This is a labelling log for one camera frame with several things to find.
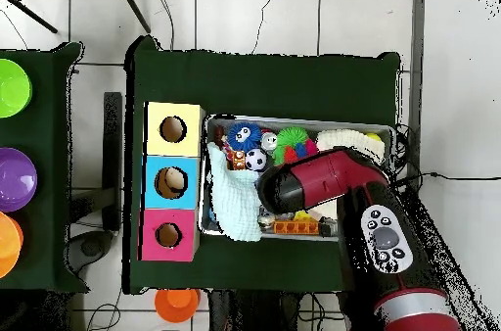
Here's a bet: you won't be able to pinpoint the mint muslin cloth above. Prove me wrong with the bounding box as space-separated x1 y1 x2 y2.
205 141 264 243

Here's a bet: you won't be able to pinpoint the cream muslin cloth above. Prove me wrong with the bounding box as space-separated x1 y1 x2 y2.
315 128 387 164

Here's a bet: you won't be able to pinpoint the wooden box with three holes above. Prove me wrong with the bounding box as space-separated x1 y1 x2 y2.
137 101 206 262

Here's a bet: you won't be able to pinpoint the black and white soccer ball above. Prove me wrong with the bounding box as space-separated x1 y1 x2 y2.
245 148 268 171

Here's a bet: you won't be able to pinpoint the blue spiky ball with eyes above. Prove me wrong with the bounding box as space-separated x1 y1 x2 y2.
226 121 262 153

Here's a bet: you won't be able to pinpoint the green spiky rubber ball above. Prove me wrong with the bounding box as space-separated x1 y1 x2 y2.
272 126 310 166

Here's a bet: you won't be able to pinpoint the dark green tablecloth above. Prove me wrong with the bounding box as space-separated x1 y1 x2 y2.
122 34 402 296
0 41 89 295

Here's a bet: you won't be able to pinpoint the long orange toy block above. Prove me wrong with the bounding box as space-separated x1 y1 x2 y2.
272 219 321 235

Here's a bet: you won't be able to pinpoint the orange plastic cup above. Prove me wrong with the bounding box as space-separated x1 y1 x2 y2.
154 288 202 324

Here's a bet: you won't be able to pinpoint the grey round stand base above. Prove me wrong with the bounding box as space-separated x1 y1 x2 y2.
67 229 115 274

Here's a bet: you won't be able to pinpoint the black stand legs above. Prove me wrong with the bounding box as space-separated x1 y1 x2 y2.
0 0 152 34

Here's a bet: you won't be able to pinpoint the purple plastic bowl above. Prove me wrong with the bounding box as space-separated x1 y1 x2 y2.
0 147 39 213

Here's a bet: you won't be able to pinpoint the green plastic bowl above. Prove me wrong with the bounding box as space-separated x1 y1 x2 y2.
0 58 33 119

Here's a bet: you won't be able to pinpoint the orange plastic bowl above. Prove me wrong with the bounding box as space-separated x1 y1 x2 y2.
0 211 24 280

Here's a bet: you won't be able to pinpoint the silver wire mesh bin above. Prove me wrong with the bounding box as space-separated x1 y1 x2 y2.
198 113 396 243

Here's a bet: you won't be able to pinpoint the black floor post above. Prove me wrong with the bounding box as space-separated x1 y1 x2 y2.
102 91 123 232

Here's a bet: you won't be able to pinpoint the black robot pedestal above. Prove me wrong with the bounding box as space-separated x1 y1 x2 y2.
206 289 302 331

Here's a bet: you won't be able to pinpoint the grey floor cable cover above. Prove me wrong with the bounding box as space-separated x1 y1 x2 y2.
406 0 427 214

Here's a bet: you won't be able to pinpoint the thin black floor cable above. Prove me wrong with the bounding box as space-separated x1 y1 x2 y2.
394 171 501 182

